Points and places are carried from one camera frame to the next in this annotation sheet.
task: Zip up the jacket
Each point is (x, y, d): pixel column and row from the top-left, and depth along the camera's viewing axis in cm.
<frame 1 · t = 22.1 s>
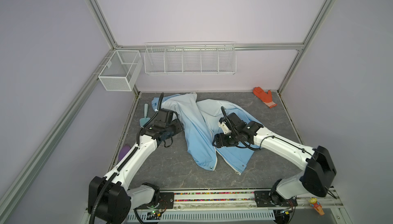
left hand: (180, 127, 82), fingers open
right hand: (218, 145, 80), fingers open
light blue jacket: (200, 120, 95), point 10 cm above the table
orange red glove: (266, 97, 119), on the table

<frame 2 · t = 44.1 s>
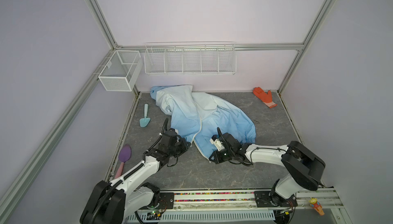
left hand: (192, 146, 84), fingers closed
right hand: (209, 160, 85), fingers closed
light blue jacket: (199, 115, 101), point 7 cm above the table
the other named things where they were.

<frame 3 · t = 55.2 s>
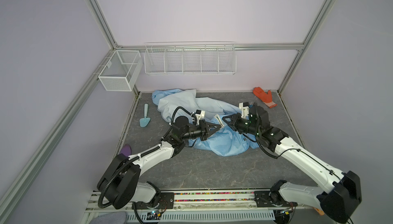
left hand: (221, 130, 70), fingers closed
right hand: (222, 119, 73), fingers closed
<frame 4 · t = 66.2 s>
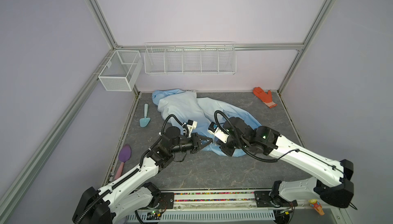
left hand: (212, 144, 67), fingers closed
right hand: (218, 142, 70), fingers closed
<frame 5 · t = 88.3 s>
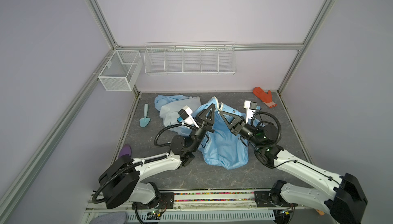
left hand: (216, 107, 59), fingers closed
right hand: (220, 115, 60), fingers closed
light blue jacket: (222, 148, 91), point 3 cm above the table
the other named things where they were.

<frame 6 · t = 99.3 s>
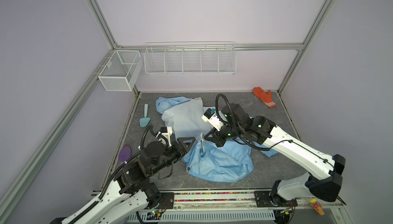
left hand: (195, 144, 63), fingers open
right hand: (205, 138, 66), fingers closed
light blue jacket: (209, 160, 84), point 5 cm above the table
the other named things where they were.

